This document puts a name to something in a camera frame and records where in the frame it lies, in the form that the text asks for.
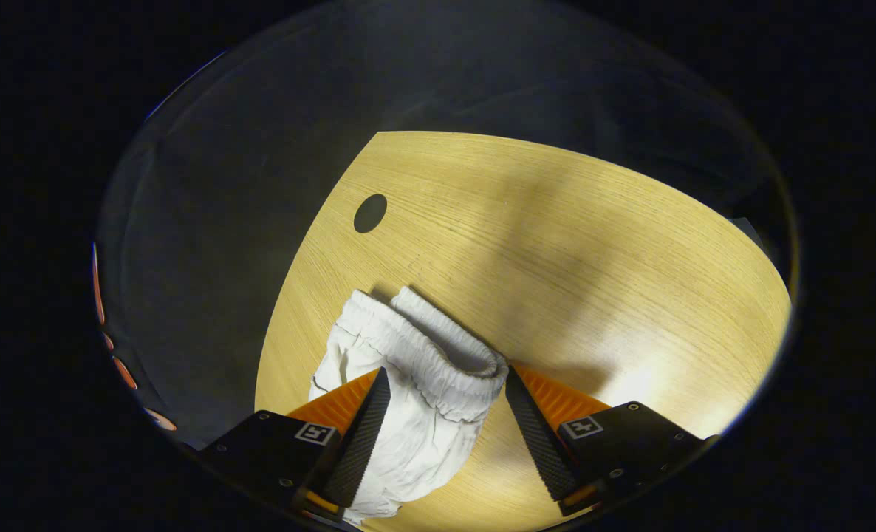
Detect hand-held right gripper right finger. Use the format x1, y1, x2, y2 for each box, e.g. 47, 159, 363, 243
504, 362, 719, 518

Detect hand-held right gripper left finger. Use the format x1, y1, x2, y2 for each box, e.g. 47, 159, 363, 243
200, 367, 393, 527

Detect white jeans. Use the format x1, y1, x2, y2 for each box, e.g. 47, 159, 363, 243
309, 286, 510, 527

